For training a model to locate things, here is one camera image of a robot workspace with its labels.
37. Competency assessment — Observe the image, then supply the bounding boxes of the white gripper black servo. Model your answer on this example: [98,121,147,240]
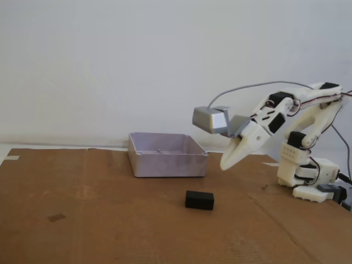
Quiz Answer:
[220,113,287,171]

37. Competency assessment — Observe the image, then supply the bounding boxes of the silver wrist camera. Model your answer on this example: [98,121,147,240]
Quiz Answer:
[191,106,229,135]

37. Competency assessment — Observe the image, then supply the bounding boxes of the grey camera cable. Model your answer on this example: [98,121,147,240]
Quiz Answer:
[207,80,352,193]

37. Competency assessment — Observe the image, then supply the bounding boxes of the pale plastic open box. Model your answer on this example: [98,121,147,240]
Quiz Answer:
[128,132,209,179]

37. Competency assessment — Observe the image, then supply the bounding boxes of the grey table clamp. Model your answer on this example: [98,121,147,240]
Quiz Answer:
[317,184,349,206]

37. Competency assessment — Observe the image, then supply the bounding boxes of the brown cardboard sheet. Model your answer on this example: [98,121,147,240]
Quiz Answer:
[0,148,352,264]

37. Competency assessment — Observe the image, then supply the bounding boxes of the black rectangular block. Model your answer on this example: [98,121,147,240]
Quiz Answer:
[184,190,215,211]

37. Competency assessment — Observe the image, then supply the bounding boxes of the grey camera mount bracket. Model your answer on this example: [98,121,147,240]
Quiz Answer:
[213,106,251,138]

